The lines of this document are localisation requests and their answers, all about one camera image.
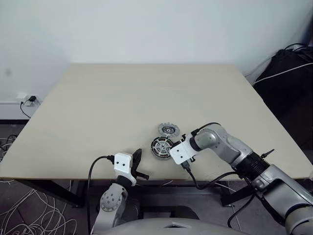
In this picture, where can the black bag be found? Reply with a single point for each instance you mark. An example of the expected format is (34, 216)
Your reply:
(288, 93)

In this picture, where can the black power adapter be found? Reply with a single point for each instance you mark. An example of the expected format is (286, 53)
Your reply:
(31, 99)

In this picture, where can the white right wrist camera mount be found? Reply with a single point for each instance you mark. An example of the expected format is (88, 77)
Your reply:
(182, 151)

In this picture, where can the grey robot torso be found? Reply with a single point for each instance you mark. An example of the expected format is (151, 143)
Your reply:
(156, 227)

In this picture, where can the black table frame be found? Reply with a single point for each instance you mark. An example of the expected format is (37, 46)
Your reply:
(68, 193)

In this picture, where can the silver toothed motor lid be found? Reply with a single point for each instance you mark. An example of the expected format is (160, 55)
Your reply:
(168, 129)

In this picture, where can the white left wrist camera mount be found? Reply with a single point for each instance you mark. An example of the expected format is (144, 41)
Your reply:
(122, 162)

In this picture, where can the black motor housing copper windings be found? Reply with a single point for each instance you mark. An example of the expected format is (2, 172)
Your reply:
(152, 149)

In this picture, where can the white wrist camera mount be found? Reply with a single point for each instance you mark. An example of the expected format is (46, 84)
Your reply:
(182, 151)
(122, 162)

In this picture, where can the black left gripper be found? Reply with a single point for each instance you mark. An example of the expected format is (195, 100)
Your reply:
(141, 175)

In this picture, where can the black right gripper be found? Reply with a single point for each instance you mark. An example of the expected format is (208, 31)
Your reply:
(182, 140)

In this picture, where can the white wall socket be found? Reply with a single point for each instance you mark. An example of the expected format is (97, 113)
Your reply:
(27, 97)

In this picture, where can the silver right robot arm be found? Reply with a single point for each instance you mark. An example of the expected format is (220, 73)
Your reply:
(244, 151)

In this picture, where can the silver spoked rotor black rim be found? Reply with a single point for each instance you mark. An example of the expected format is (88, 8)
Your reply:
(161, 147)

